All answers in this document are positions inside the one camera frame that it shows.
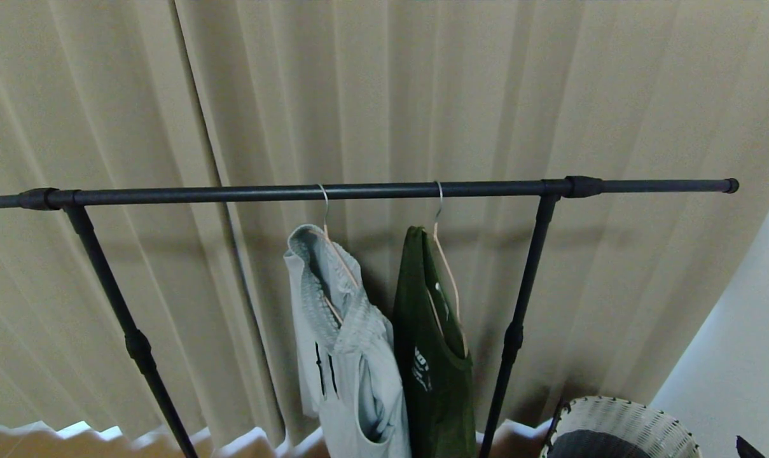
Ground green garment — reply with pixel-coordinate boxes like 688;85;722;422
392;226;477;458

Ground pink clothes hanger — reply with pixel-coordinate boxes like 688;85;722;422
308;183;361;326
426;181;469;357

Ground pale grey shorts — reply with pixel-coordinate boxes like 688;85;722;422
284;224;412;458

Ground white laundry basket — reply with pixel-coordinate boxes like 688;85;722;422
540;396;703;458

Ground black clothes rack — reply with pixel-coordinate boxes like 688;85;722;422
0;176;740;458

